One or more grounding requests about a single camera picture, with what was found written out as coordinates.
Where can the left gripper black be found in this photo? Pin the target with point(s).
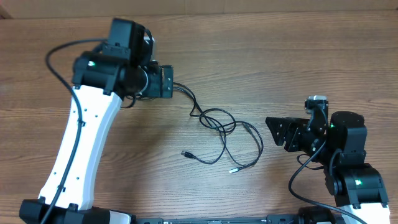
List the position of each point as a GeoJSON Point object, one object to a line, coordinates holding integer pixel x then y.
{"type": "Point", "coordinates": [155, 90]}

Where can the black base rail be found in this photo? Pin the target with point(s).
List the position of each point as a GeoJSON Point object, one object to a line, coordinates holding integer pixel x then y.
{"type": "Point", "coordinates": [270, 219]}

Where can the cardboard board backdrop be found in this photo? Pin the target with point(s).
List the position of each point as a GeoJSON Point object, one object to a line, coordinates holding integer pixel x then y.
{"type": "Point", "coordinates": [33, 9]}

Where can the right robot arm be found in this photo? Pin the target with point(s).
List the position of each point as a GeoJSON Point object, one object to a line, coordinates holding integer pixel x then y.
{"type": "Point", "coordinates": [337, 142]}

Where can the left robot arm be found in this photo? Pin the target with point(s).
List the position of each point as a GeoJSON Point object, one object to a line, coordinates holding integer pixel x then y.
{"type": "Point", "coordinates": [120, 66]}

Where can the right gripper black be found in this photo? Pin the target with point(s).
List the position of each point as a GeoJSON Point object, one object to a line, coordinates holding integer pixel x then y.
{"type": "Point", "coordinates": [293, 128]}

